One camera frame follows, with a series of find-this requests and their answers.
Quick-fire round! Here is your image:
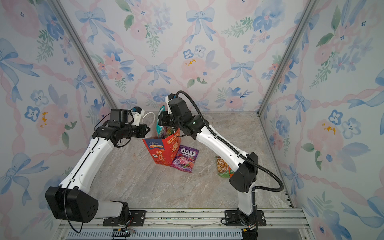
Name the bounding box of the teal mint candy bag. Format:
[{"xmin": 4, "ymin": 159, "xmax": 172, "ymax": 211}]
[{"xmin": 156, "ymin": 106, "xmax": 167, "ymax": 139}]

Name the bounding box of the red paper gift bag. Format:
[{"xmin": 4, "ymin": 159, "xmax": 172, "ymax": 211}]
[{"xmin": 142, "ymin": 111, "xmax": 182, "ymax": 167}]

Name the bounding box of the purple Fox's berries bag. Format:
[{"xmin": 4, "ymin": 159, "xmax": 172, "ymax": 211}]
[{"xmin": 171, "ymin": 145, "xmax": 200, "ymax": 173}]

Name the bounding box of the green orange soup packet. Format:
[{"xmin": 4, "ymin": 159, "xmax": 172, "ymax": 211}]
[{"xmin": 216, "ymin": 156, "xmax": 235, "ymax": 179}]

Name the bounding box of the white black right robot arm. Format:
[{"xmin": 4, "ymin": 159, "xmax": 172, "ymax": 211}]
[{"xmin": 159, "ymin": 94, "xmax": 258, "ymax": 226}]

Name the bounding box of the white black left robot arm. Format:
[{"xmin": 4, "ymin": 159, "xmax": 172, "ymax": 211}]
[{"xmin": 45, "ymin": 107, "xmax": 151, "ymax": 226}]

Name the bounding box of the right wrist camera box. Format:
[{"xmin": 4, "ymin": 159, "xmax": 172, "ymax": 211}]
[{"xmin": 166, "ymin": 94, "xmax": 177, "ymax": 116}]

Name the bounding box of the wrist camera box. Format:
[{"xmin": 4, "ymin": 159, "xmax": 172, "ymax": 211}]
[
  {"xmin": 166, "ymin": 94, "xmax": 177, "ymax": 116},
  {"xmin": 131, "ymin": 106, "xmax": 145, "ymax": 126}
]

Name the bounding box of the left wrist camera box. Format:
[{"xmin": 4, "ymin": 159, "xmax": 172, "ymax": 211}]
[{"xmin": 131, "ymin": 106, "xmax": 145, "ymax": 126}]

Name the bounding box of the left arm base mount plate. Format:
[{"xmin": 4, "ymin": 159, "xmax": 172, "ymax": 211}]
[{"xmin": 103, "ymin": 210, "xmax": 147, "ymax": 227}]

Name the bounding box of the aluminium left corner post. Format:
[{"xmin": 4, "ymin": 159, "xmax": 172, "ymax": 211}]
[{"xmin": 48, "ymin": 1, "xmax": 117, "ymax": 109}]

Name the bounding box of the aluminium corner post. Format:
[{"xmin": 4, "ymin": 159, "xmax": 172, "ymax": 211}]
[
  {"xmin": 48, "ymin": 1, "xmax": 117, "ymax": 109},
  {"xmin": 257, "ymin": 0, "xmax": 318, "ymax": 117}
]

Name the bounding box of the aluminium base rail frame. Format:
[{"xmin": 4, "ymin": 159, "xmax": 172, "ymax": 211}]
[{"xmin": 53, "ymin": 208, "xmax": 315, "ymax": 240}]

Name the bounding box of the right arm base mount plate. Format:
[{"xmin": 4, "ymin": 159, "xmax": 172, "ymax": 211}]
[{"xmin": 221, "ymin": 210, "xmax": 267, "ymax": 228}]

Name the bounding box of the black corrugated cable conduit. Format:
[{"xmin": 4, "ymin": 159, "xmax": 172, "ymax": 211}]
[{"xmin": 175, "ymin": 90, "xmax": 285, "ymax": 193}]

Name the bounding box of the aluminium right corner post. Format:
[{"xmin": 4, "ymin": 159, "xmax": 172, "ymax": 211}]
[{"xmin": 257, "ymin": 0, "xmax": 318, "ymax": 117}]

